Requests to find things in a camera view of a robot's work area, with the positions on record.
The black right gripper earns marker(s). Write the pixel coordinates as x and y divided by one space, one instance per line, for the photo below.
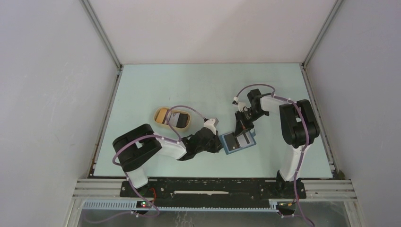
241 126

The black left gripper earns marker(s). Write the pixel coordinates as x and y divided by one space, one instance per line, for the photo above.
217 144

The white grey credit card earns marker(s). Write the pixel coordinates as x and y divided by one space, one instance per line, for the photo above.
245 140

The black credit card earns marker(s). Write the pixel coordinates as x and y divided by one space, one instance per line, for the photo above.
231 143

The blue card holder wallet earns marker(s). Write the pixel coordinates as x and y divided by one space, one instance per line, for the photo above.
221 139

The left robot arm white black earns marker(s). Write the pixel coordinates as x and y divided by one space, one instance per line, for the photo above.
136 147

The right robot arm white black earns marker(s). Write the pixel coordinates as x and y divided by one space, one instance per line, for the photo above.
299 126

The beige oval card tray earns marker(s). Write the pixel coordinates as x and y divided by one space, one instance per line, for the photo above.
178 119

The gold credit card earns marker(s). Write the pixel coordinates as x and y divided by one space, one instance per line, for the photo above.
161 115

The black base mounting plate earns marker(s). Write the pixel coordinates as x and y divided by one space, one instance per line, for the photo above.
220 193

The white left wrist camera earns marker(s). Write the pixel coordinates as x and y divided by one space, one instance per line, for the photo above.
211 124

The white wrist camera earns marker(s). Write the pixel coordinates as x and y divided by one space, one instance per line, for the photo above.
240 105
211 124

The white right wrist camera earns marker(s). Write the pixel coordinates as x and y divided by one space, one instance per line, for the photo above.
240 105

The aluminium frame rail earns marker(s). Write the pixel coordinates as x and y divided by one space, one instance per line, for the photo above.
317 190

